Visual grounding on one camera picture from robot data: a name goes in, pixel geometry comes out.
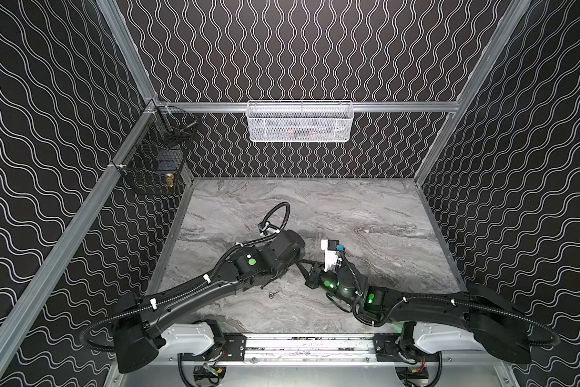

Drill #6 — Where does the black wire wall basket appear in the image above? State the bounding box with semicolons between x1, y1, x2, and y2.
119;106;199;198

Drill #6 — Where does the aluminium frame post back left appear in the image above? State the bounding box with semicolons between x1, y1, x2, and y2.
97;0;158;102

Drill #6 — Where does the aluminium back crossbar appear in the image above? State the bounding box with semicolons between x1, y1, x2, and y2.
161;101;460;114

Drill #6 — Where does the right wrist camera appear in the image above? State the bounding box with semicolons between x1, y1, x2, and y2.
321;240;343;273

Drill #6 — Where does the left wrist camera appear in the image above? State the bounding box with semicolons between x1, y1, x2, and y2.
258;221;279;237

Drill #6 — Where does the aluminium frame post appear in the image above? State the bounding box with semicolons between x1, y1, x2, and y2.
414;0;531;187
97;0;158;102

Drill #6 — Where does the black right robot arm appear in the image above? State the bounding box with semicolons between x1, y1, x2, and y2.
297;260;561;364

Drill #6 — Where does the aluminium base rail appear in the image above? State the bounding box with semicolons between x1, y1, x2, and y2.
173;332;504;366

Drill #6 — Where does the aluminium frame post back right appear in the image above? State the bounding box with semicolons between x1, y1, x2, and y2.
414;0;531;187

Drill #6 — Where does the aluminium left side rail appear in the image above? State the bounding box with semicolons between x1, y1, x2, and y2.
0;100;156;379

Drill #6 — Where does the white mesh wall basket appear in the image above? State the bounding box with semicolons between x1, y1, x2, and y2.
246;107;354;143

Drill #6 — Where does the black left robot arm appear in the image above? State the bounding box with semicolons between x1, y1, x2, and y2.
78;202;305;373

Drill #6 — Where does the brass padlock in basket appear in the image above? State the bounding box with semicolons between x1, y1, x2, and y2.
166;174;175;188

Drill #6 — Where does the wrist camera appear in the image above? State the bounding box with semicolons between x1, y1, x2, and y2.
321;240;343;273
258;221;279;237

